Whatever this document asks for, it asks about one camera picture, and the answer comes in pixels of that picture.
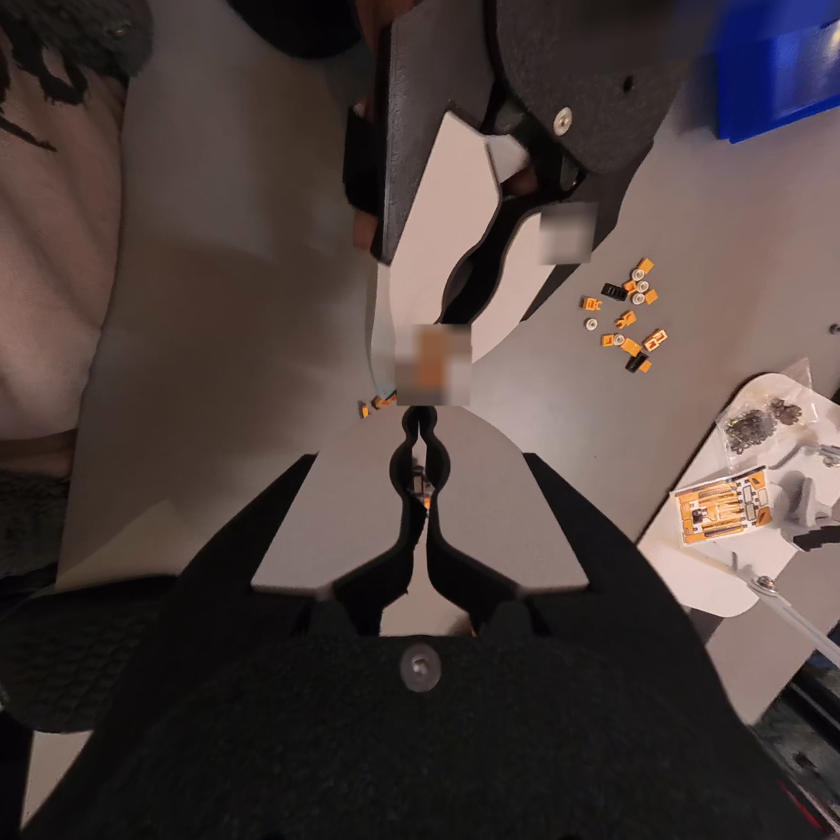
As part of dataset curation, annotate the black mesh chair armrest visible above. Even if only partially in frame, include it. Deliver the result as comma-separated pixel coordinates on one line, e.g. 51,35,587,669
0,577,181,732

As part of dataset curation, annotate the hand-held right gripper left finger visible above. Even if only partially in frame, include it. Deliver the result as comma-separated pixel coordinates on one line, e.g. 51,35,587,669
251,406,422,634

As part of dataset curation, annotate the black lego frame assembly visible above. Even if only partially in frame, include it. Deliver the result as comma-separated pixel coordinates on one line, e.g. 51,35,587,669
408,459,435,519

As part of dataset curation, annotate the pile of small lego pieces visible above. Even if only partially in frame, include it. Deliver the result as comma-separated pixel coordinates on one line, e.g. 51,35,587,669
579,258,669,375

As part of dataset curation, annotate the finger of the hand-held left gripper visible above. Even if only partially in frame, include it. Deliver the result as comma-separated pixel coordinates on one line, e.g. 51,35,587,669
369,110,506,396
449,197,555,362

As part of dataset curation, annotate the wooden book stand white base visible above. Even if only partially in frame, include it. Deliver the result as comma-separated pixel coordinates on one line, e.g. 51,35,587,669
637,357,840,667

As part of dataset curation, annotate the clear bag of black parts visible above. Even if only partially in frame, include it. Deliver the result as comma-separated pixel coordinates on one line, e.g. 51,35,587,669
715,395,805,455

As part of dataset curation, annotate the pale grey plastic piece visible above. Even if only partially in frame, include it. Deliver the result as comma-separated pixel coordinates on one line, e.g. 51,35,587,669
773,471,824,529

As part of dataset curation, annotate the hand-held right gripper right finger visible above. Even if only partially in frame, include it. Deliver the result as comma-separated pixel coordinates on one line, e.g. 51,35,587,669
422,407,590,632

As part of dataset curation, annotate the blue plastic bin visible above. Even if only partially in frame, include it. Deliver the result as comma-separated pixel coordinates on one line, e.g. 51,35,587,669
689,0,840,143

